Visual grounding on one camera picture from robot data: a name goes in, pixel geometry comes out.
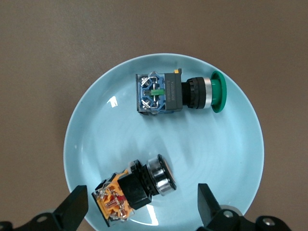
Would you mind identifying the light blue plate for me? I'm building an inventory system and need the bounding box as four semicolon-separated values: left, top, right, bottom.
63;53;265;231

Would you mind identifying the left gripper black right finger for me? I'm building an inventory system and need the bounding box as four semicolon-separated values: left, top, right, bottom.
197;183;293;231

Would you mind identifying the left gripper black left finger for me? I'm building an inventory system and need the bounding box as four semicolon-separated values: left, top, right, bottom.
0;184;89;231

